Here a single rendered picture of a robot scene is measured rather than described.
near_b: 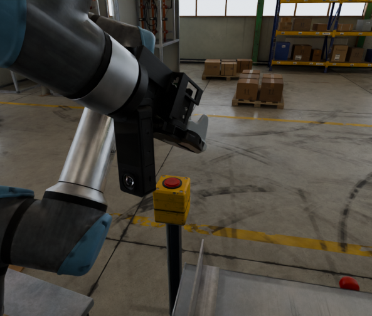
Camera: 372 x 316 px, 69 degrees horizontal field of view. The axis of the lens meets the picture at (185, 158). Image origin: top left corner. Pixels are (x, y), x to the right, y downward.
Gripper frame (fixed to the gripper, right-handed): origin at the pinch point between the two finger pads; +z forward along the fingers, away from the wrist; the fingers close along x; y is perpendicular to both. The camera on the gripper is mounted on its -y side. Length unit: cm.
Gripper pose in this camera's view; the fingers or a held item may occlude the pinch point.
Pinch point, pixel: (197, 151)
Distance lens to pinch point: 46.4
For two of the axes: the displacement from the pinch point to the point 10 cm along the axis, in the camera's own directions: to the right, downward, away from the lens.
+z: 5.2, 2.5, 8.1
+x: -8.0, -1.9, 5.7
